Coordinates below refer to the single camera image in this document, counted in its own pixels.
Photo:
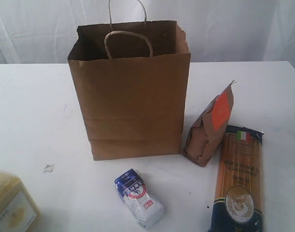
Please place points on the brown coffee pouch orange label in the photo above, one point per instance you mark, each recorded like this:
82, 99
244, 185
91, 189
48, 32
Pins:
207, 132

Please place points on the blue white salt packet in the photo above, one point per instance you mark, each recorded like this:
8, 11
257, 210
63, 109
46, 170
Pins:
144, 206

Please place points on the spaghetti pack dark blue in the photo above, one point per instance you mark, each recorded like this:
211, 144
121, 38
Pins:
238, 203

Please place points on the clear bottle yellow millet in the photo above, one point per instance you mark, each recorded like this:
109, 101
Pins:
18, 210

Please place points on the brown paper shopping bag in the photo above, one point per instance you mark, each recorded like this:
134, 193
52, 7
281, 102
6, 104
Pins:
131, 80

